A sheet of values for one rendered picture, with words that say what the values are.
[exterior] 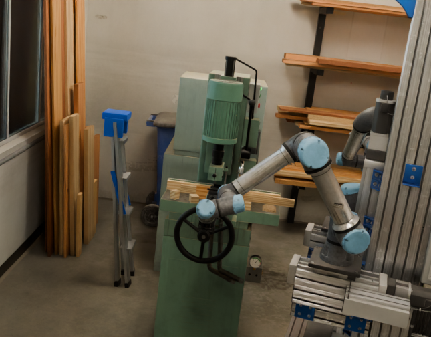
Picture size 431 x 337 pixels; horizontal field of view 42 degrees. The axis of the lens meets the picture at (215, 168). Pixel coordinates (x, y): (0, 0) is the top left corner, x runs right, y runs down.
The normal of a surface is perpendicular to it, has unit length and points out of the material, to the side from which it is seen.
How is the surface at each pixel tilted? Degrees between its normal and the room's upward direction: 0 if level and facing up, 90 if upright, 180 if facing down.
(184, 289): 90
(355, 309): 90
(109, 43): 90
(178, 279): 90
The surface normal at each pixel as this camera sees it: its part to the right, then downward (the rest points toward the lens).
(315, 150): 0.03, 0.14
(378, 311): -0.30, 0.21
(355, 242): 0.15, 0.37
